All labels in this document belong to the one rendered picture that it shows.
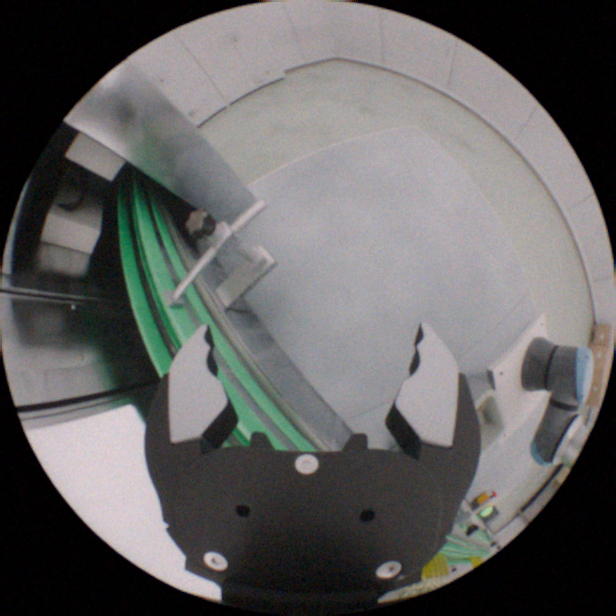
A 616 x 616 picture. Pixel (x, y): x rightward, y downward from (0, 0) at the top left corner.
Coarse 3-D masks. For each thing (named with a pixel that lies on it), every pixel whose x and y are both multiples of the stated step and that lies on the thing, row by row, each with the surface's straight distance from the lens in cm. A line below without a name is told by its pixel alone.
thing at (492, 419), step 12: (480, 396) 43; (492, 396) 45; (492, 408) 50; (480, 420) 56; (492, 420) 56; (504, 420) 52; (492, 432) 56; (504, 432) 55; (492, 444) 54; (480, 456) 54
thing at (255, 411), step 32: (160, 224) 46; (160, 256) 35; (160, 288) 29; (192, 288) 34; (192, 320) 28; (224, 352) 28; (224, 384) 24; (256, 384) 29; (256, 416) 25; (288, 448) 27
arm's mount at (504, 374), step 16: (544, 320) 70; (528, 336) 62; (544, 336) 71; (512, 352) 56; (496, 368) 52; (512, 368) 57; (496, 384) 54; (512, 384) 60; (512, 400) 63; (528, 400) 71; (512, 416) 67; (512, 432) 72
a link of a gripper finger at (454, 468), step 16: (464, 384) 10; (464, 400) 9; (464, 416) 8; (464, 432) 8; (480, 432) 8; (416, 448) 7; (432, 448) 7; (448, 448) 8; (464, 448) 8; (480, 448) 8; (432, 464) 7; (448, 464) 7; (464, 464) 8; (448, 480) 7; (464, 480) 7; (448, 496) 7; (464, 496) 7; (368, 512) 7; (448, 512) 7; (448, 528) 7
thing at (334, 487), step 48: (192, 480) 7; (240, 480) 6; (288, 480) 6; (336, 480) 6; (384, 480) 6; (432, 480) 6; (192, 528) 6; (240, 528) 6; (288, 528) 6; (336, 528) 6; (384, 528) 6; (432, 528) 6; (240, 576) 6; (288, 576) 6; (336, 576) 6; (384, 576) 6
